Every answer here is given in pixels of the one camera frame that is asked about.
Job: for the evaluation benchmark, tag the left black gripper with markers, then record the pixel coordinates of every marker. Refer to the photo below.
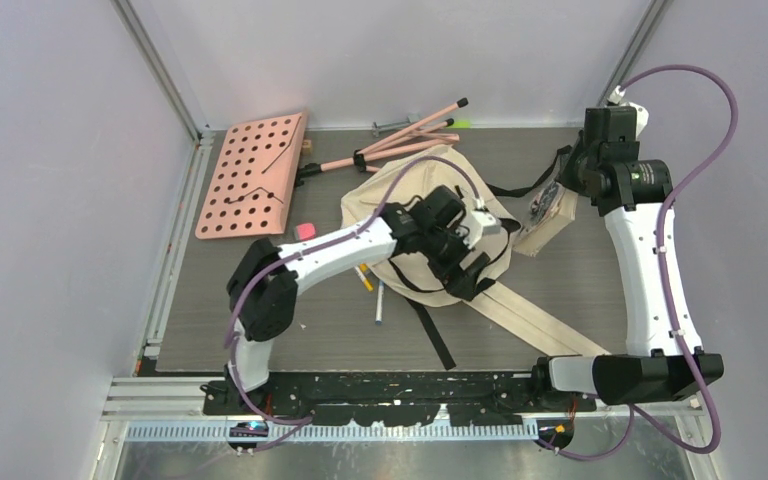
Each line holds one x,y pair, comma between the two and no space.
460,282

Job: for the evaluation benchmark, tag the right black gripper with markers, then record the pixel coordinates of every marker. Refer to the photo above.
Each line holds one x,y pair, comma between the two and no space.
567,178

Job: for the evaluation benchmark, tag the beige canvas backpack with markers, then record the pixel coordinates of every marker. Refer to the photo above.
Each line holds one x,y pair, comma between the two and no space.
410,277

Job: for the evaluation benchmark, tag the floral little women book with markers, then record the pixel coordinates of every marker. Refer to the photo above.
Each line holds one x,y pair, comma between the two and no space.
552,209

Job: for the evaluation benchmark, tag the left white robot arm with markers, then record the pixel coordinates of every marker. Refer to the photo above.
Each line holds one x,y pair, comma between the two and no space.
265,286

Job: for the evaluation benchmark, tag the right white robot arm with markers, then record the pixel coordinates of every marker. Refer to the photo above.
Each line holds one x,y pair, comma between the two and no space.
665,359

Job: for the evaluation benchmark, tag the white marker blue cap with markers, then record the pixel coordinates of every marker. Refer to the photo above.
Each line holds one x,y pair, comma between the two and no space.
378,319

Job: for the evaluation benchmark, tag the white marker yellow cap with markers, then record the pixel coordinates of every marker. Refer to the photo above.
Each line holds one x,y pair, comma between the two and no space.
361,273

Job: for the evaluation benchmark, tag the pink folding stand tripod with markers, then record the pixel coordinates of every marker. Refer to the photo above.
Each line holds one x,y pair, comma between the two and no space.
426,133

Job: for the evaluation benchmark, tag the pink eraser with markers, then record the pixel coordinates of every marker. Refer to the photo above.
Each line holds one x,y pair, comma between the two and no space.
305,231

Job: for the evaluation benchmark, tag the grey metal bolt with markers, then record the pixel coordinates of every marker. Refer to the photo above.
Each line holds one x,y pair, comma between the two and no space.
381,128

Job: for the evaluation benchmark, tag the pink perforated music stand desk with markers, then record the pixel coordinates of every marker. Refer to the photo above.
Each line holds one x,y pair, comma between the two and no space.
253,182

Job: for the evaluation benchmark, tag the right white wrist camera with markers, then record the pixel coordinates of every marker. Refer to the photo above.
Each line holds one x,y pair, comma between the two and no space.
617,99

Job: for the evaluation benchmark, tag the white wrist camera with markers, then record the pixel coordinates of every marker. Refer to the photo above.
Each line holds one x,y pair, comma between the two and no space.
478,223
617,99

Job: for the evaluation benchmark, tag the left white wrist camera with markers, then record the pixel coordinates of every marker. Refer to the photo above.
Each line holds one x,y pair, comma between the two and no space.
478,223

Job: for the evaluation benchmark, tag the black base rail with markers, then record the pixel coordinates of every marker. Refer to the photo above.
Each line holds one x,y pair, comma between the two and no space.
395,399

